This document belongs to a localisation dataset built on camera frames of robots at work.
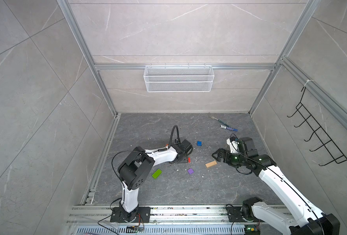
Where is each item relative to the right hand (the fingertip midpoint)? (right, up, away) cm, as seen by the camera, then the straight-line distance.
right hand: (218, 155), depth 79 cm
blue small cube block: (-7, +4, +22) cm, 23 cm away
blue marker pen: (+16, +15, +31) cm, 38 cm away
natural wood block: (-1, -7, +11) cm, 13 cm away
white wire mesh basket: (-23, +49, +22) cm, 59 cm away
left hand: (-20, -3, +15) cm, 25 cm away
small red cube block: (-15, -6, +15) cm, 22 cm away
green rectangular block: (-35, -13, +9) cm, 38 cm away
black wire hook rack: (+44, +5, -19) cm, 48 cm away
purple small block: (-14, -11, +9) cm, 20 cm away
